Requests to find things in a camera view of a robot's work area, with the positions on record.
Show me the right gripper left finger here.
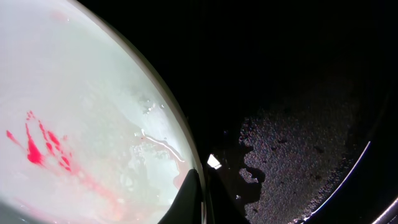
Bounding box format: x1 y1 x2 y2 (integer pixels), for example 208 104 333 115
159 169 202 224

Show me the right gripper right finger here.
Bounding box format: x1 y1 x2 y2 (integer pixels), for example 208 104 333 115
206 167 249 224

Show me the light blue plate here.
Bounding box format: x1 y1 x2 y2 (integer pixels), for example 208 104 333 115
1 0 206 223

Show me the black round tray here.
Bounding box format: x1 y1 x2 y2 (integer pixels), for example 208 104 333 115
84 0 397 223

